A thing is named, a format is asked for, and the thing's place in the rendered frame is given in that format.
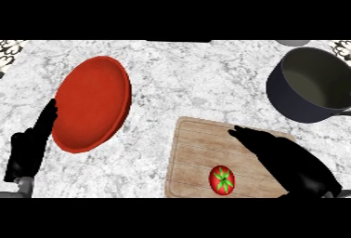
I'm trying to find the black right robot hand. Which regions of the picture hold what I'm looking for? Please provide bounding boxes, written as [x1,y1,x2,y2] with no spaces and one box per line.
[225,125,342,199]

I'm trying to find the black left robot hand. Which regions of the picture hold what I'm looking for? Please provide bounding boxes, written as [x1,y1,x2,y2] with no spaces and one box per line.
[3,98,59,183]

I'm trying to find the red tomato with green stem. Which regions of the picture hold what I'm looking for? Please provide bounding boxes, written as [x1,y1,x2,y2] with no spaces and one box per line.
[208,165,237,196]

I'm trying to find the wooden cutting board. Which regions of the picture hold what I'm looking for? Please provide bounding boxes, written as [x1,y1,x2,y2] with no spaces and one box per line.
[164,116,296,199]

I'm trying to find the dark blue cooking pot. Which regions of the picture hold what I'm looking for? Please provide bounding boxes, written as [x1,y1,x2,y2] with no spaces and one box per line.
[264,46,351,125]

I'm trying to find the red round plate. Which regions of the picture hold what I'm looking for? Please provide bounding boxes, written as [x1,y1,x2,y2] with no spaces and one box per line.
[50,55,133,154]

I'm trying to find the grey round object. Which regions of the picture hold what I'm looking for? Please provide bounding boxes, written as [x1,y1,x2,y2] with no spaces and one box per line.
[274,39,312,47]

